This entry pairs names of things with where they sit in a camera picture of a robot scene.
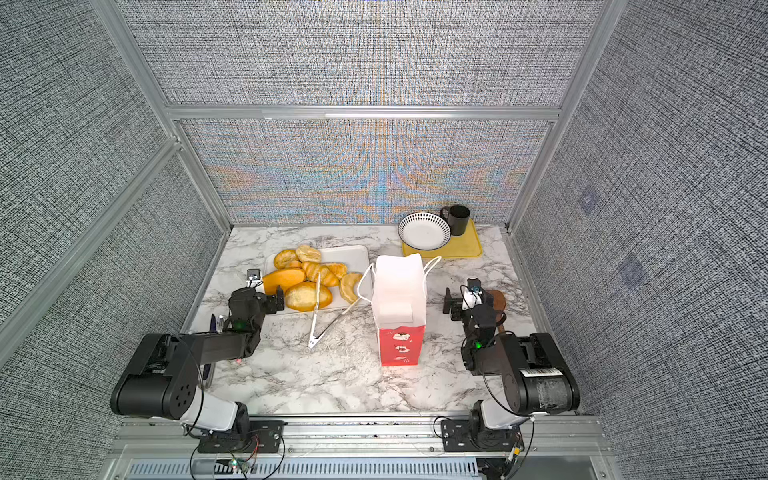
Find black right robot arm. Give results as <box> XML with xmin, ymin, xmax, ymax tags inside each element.
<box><xmin>443</xmin><ymin>278</ymin><xmax>581</xmax><ymax>432</ymax></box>

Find pale knotted bun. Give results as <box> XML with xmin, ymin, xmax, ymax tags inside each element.
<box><xmin>295</xmin><ymin>244</ymin><xmax>322</xmax><ymax>263</ymax></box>

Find crescent croissant bread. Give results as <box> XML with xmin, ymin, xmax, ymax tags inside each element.
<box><xmin>339</xmin><ymin>272</ymin><xmax>362</xmax><ymax>304</ymax></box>

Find white rectangular tray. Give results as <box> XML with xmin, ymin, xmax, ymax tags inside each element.
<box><xmin>260</xmin><ymin>244</ymin><xmax>373</xmax><ymax>313</ymax></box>

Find small round bun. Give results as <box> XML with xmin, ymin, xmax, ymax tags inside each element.
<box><xmin>273</xmin><ymin>249</ymin><xmax>301</xmax><ymax>270</ymax></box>

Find metal tongs with white tips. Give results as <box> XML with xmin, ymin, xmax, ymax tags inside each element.
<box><xmin>307</xmin><ymin>272</ymin><xmax>364</xmax><ymax>350</ymax></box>

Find aluminium cage frame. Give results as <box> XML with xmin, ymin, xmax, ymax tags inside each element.
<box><xmin>1</xmin><ymin>1</ymin><xmax>627</xmax><ymax>363</ymax></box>

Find ridged yellow pastry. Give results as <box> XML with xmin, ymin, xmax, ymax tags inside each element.
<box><xmin>301</xmin><ymin>262</ymin><xmax>340</xmax><ymax>288</ymax></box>

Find black rimmed white bowl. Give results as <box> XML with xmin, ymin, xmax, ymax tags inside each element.
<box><xmin>398</xmin><ymin>212</ymin><xmax>452</xmax><ymax>251</ymax></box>

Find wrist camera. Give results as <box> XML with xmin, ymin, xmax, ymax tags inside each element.
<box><xmin>460</xmin><ymin>278</ymin><xmax>484</xmax><ymax>310</ymax></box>
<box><xmin>246</xmin><ymin>268</ymin><xmax>263</xmax><ymax>290</ymax></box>

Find aluminium front rail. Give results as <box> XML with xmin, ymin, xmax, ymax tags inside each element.
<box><xmin>97</xmin><ymin>411</ymin><xmax>624</xmax><ymax>479</ymax></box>

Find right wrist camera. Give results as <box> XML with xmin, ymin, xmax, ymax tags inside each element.
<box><xmin>460</xmin><ymin>278</ymin><xmax>484</xmax><ymax>310</ymax></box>

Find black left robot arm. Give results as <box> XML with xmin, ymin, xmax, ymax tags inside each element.
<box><xmin>110</xmin><ymin>287</ymin><xmax>285</xmax><ymax>441</ymax></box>

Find large orange oval bread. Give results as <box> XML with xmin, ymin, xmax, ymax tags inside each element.
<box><xmin>263</xmin><ymin>268</ymin><xmax>306</xmax><ymax>295</ymax></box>

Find black mug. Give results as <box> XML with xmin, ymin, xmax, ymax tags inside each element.
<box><xmin>440</xmin><ymin>204</ymin><xmax>471</xmax><ymax>236</ymax></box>

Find yellow cutting board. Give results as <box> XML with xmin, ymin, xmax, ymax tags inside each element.
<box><xmin>402</xmin><ymin>220</ymin><xmax>483</xmax><ymax>259</ymax></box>

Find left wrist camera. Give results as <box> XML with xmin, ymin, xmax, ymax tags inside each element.
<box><xmin>246</xmin><ymin>268</ymin><xmax>263</xmax><ymax>290</ymax></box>

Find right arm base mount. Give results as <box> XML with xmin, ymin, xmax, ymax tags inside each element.
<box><xmin>433</xmin><ymin>416</ymin><xmax>525</xmax><ymax>454</ymax></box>

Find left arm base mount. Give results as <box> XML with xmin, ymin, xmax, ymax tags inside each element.
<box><xmin>197</xmin><ymin>420</ymin><xmax>285</xmax><ymax>454</ymax></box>

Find white and red paper bag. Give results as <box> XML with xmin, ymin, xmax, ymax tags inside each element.
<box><xmin>356</xmin><ymin>254</ymin><xmax>442</xmax><ymax>367</ymax></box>

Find wooden spatula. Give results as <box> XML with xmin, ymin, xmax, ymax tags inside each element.
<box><xmin>486</xmin><ymin>290</ymin><xmax>507</xmax><ymax>330</ymax></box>

